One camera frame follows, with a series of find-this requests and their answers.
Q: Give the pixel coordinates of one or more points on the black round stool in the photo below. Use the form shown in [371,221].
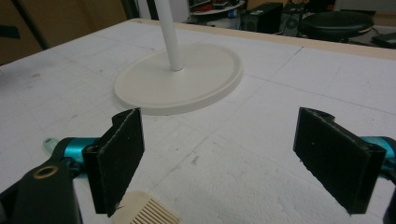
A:
[336,25]

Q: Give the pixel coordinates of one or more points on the white round stand with pole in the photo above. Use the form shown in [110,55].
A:
[174,84]

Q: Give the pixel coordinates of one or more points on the white round shelf with clutter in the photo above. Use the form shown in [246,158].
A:
[218,7]

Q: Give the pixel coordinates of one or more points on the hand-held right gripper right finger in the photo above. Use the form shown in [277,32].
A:
[336,161]

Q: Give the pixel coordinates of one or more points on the brown board panel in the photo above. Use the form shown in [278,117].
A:
[71,21]

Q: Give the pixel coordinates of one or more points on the black computer tower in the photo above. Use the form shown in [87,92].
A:
[263,18]

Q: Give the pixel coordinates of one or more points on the black speaker box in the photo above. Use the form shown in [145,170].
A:
[291,21]

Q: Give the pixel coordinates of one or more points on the beige plastic comb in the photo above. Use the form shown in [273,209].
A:
[140,208]

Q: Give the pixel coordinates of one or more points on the pale green plastic piece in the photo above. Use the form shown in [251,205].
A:
[49,144]

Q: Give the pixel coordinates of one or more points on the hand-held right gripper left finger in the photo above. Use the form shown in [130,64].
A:
[116,161]

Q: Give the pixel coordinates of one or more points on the black slanted pole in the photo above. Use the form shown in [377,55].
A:
[31,25]

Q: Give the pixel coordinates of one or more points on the flat black device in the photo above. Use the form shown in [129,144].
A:
[385,39]

